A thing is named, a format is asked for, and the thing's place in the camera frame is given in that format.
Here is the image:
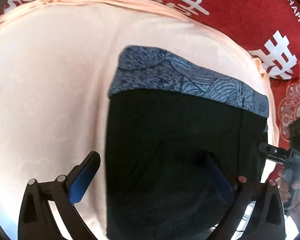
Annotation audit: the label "black pants blue patterned waistband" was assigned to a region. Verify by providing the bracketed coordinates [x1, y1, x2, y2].
[105, 46, 269, 239]

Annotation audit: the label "person's right hand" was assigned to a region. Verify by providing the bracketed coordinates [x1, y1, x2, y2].
[276, 170, 300, 211]

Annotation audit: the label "red floral patterned cushion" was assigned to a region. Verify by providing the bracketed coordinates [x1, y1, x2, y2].
[270, 78, 300, 149]

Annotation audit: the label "red blanket white characters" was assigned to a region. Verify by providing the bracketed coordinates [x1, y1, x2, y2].
[0, 0, 300, 79]

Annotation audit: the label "peach fabric sheet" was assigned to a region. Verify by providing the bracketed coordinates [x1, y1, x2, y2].
[0, 0, 279, 239]

